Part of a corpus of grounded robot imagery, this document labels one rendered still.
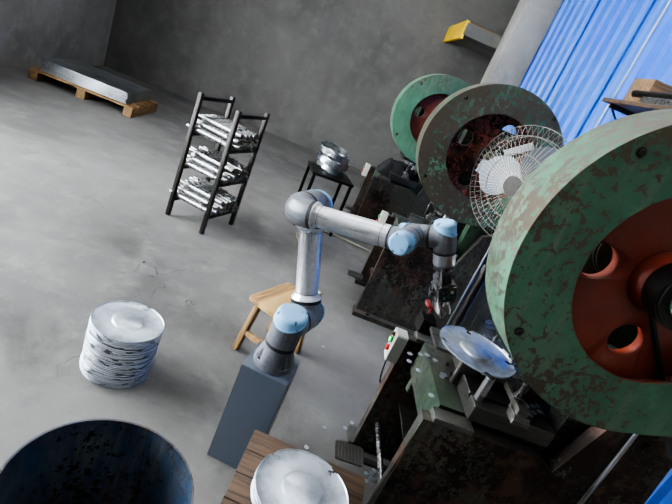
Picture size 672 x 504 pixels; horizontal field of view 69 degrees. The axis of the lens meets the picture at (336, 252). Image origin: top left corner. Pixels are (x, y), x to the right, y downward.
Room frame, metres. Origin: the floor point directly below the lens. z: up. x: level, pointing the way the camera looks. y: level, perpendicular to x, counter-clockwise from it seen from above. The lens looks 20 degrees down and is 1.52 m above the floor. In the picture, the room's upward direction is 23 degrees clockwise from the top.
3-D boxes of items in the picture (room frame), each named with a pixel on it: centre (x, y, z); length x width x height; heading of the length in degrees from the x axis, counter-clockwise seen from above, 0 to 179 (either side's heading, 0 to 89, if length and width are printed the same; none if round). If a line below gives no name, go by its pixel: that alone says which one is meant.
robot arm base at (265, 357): (1.52, 0.05, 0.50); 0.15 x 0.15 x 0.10
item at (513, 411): (1.45, -0.76, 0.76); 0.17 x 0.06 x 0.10; 6
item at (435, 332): (1.60, -0.56, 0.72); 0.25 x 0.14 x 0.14; 96
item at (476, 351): (1.60, -0.61, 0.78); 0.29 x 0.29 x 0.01
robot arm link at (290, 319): (1.53, 0.05, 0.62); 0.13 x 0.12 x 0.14; 163
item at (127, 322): (1.69, 0.68, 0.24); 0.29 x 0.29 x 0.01
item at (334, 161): (4.54, 0.35, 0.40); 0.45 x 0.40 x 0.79; 18
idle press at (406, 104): (5.13, -0.64, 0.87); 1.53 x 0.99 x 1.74; 99
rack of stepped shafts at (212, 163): (3.53, 1.10, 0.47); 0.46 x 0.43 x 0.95; 76
